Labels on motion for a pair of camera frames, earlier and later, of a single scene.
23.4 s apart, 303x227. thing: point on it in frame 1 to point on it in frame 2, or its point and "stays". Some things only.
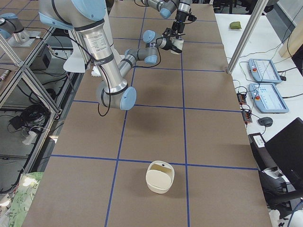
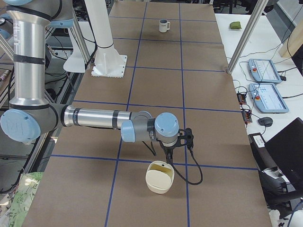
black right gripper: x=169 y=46 to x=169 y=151
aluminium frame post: x=258 y=13 stays
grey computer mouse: x=265 y=121 stays
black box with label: x=263 y=158 stays
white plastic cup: x=178 y=43 to x=164 y=25
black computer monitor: x=286 y=147 stays
